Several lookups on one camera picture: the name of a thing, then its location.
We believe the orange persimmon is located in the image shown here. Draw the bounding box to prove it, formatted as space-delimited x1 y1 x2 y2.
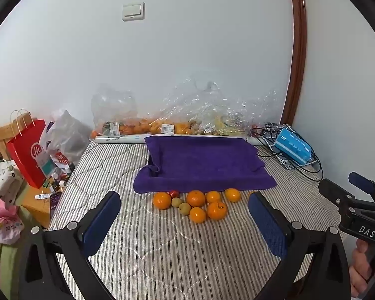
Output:
207 201 228 221
224 188 241 203

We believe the clear bag of brown fruit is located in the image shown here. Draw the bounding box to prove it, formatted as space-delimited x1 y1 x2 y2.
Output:
187 81 222 136

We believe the grey striped quilt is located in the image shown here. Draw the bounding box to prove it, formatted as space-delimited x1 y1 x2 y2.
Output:
48 137 347 300

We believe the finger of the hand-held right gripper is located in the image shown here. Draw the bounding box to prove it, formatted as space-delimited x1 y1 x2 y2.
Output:
318 178 356 209
348 171 375 203

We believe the red paper bag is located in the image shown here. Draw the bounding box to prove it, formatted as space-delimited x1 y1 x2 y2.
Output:
5 109 47 190

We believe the translucent grey plastic bag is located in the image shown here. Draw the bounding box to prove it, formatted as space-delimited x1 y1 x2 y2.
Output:
45 109 93 166

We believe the red white snack packet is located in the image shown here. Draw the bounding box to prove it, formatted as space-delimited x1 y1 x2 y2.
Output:
48 150 76 172

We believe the purple towel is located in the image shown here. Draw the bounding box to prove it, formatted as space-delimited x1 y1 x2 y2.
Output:
133 135 277 194

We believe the wooden nightstand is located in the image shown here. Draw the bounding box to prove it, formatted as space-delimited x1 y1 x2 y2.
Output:
19 175 72 229

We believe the green cloth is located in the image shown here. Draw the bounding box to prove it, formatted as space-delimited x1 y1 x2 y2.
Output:
0 212 35 291

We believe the white wall switch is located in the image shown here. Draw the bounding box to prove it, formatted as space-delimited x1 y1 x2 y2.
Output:
122 2 145 22

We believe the brown wooden door frame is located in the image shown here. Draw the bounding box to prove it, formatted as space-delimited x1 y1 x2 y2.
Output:
279 0 307 126

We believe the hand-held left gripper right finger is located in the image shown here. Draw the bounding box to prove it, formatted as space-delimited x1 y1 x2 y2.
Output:
248 191 352 300

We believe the clear bag of bananas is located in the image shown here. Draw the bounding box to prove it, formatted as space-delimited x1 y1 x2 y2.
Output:
212 100 254 138

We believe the person's right hand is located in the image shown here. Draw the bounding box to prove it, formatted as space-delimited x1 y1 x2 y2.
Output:
349 239 375 297

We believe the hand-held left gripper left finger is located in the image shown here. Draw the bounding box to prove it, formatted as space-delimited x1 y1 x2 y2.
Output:
17 190 122 300

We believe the dark purple packet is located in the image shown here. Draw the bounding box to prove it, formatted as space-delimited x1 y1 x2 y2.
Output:
49 191 62 211

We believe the pink printed cloth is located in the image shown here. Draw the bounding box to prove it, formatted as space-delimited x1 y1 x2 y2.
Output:
0 187 26 246

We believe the white flower-print cloth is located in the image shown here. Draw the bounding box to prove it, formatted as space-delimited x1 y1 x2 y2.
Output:
0 158 26 205

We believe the large orange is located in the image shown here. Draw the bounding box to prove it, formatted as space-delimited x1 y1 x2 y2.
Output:
186 190 206 208

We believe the clear bag of oranges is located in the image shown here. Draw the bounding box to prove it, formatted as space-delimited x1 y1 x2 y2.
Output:
137 100 194 136

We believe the clear bag of tangerines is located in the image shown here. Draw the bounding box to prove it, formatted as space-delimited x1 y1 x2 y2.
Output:
90 84 140 140

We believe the blue tissue pack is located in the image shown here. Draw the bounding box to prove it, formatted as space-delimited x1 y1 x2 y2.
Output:
273 127 314 165

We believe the white paper roll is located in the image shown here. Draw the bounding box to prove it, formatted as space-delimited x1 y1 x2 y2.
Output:
95 133 271 146

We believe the wooden headboard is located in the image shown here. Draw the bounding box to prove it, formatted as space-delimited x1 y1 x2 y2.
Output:
0 122 29 163

